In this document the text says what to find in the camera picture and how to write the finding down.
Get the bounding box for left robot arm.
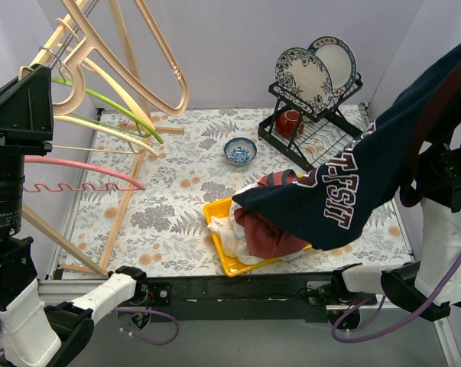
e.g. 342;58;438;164
0;66;148;366

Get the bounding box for wooden clothes rack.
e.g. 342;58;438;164
19;0;185;276

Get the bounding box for cream hanger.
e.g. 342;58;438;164
81;57;156;130
19;0;189;118
54;115;159;157

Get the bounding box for green hanger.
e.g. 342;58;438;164
51;76;164;145

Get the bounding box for pink hanger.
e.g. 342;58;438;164
24;156;145;193

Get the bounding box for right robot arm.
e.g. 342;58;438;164
330;143;461;321

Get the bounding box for white tank top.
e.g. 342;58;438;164
206;183;304;267

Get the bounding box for red tank top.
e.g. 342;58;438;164
229;169;313;259

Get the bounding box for black wire dish rack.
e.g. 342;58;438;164
258;76;368;172

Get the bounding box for blue white small bowl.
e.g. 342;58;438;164
223;138;258;166

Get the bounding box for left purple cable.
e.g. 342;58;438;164
0;301;181;356

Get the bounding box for navy tank top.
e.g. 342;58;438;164
233;44;461;251

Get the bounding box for cream hanger front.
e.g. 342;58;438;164
54;115;159;157

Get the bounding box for green rimmed white plate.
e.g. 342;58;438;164
308;35;357;96

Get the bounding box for floral blue plate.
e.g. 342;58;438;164
275;47;333;114

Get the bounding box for red mug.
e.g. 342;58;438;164
275;109;300;138

